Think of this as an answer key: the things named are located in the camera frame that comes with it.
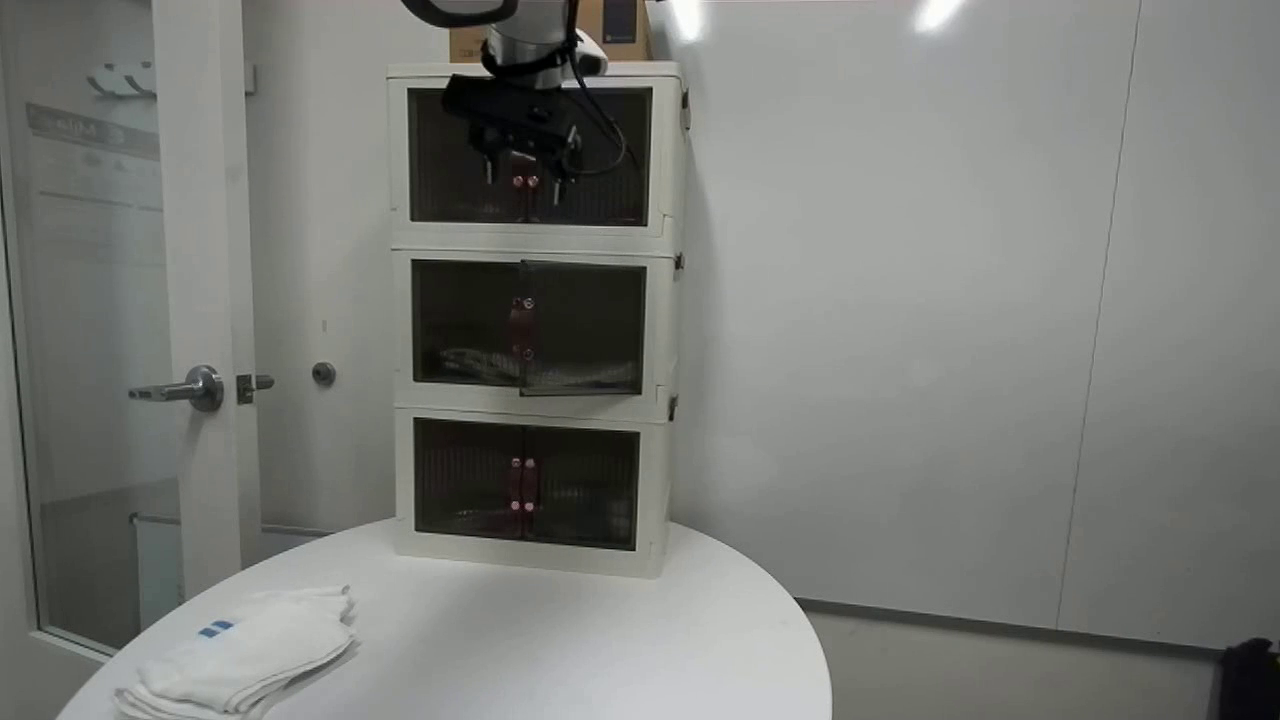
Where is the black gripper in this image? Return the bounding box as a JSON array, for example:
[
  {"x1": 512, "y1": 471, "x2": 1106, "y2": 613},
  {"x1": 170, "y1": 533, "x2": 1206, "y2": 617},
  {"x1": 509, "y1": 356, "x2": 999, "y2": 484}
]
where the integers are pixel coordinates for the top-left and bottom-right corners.
[{"x1": 463, "y1": 117, "x2": 593, "y2": 214}]

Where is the smoked translucent cabinet door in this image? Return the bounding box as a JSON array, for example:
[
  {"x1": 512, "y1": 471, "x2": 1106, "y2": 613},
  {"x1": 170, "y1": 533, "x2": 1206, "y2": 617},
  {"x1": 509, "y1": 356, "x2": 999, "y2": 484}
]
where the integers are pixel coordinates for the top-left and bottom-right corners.
[
  {"x1": 407, "y1": 86, "x2": 528, "y2": 228},
  {"x1": 520, "y1": 86, "x2": 655, "y2": 231},
  {"x1": 515, "y1": 261, "x2": 646, "y2": 399},
  {"x1": 520, "y1": 421, "x2": 644, "y2": 550},
  {"x1": 407, "y1": 261, "x2": 528, "y2": 392},
  {"x1": 411, "y1": 415, "x2": 528, "y2": 544}
]

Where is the white stacked storage cabinet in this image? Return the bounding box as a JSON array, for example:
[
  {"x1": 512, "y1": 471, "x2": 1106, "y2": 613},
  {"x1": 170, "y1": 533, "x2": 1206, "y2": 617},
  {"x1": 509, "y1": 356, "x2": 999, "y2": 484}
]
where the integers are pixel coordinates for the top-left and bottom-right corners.
[{"x1": 384, "y1": 54, "x2": 693, "y2": 578}]

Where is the blue and white cloth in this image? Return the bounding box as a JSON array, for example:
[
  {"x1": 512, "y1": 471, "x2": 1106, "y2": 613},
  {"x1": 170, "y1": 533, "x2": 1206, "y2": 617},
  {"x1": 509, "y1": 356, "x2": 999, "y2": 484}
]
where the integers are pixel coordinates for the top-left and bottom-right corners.
[{"x1": 430, "y1": 338, "x2": 644, "y2": 396}]

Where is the white door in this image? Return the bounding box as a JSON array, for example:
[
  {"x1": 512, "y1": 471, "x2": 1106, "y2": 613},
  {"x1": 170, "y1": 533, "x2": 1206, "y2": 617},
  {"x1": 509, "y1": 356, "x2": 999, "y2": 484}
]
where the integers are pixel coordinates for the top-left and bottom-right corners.
[{"x1": 0, "y1": 0, "x2": 265, "y2": 720}]

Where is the white coat hook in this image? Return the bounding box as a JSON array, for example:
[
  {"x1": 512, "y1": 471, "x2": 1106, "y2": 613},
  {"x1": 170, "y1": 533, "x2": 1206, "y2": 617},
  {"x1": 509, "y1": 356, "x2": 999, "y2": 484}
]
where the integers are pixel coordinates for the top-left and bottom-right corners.
[{"x1": 84, "y1": 54, "x2": 156, "y2": 104}]

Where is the folded white towel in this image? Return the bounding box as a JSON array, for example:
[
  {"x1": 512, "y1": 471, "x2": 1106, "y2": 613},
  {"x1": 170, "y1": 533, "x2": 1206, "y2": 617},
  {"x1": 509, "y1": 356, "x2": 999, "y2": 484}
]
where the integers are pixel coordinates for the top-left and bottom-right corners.
[{"x1": 112, "y1": 578, "x2": 358, "y2": 720}]

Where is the black bag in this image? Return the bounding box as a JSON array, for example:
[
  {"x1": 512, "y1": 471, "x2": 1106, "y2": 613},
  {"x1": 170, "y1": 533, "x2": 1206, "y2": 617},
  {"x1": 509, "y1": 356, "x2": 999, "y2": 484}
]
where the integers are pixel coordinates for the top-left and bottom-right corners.
[{"x1": 1215, "y1": 635, "x2": 1280, "y2": 720}]

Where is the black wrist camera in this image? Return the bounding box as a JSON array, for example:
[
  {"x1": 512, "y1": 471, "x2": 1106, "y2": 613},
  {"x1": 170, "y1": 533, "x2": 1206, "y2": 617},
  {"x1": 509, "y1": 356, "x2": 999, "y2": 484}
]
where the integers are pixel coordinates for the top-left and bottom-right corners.
[{"x1": 438, "y1": 70, "x2": 545, "y2": 131}]

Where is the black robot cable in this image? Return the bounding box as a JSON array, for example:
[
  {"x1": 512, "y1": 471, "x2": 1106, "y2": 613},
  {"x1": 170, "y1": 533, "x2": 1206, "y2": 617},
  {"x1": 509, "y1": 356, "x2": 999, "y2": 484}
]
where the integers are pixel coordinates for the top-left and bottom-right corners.
[{"x1": 562, "y1": 0, "x2": 633, "y2": 170}]

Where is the silver door lever handle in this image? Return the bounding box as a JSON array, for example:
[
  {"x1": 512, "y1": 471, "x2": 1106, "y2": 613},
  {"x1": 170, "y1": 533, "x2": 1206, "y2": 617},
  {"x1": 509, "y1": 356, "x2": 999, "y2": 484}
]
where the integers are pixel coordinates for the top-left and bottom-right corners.
[{"x1": 124, "y1": 360, "x2": 229, "y2": 415}]

